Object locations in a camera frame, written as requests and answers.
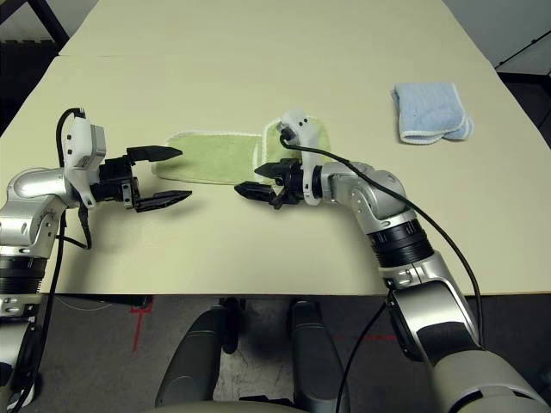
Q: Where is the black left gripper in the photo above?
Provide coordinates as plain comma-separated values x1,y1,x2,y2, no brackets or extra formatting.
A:
88,145,193,215

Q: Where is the green towel with white trim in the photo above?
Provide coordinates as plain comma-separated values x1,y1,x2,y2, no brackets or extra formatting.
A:
152,118,332,186

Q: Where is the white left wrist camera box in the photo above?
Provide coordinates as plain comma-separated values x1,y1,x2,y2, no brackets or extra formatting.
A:
62,116,108,210

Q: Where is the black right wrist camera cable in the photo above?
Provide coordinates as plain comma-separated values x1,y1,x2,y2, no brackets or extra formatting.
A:
278,126,486,349

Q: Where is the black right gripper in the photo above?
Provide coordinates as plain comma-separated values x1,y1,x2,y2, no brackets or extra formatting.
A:
233,157,309,212

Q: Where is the beige robot torso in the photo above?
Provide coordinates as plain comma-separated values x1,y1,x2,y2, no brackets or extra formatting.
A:
148,399,302,413

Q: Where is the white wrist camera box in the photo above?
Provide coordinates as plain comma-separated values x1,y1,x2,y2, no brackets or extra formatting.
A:
62,116,108,210
275,108,322,207

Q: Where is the grey left robot leg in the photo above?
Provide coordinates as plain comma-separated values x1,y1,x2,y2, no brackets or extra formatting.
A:
154,296,242,408

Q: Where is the folded light blue towel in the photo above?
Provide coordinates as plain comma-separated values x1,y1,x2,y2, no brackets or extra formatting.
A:
390,81,474,145

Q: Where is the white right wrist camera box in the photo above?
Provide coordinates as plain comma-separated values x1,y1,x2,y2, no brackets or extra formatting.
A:
275,108,322,207

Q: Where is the red floor tape mark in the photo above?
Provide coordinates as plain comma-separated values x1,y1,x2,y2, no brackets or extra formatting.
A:
335,333,401,343

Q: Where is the black frame side table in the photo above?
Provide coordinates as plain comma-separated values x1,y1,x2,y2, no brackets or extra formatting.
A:
0,0,70,48

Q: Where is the black table foot bar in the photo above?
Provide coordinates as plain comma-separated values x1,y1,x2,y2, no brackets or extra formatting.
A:
55,294,154,309

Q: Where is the thin black hanging cable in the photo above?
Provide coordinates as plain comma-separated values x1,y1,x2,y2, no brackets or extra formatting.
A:
335,294,395,413

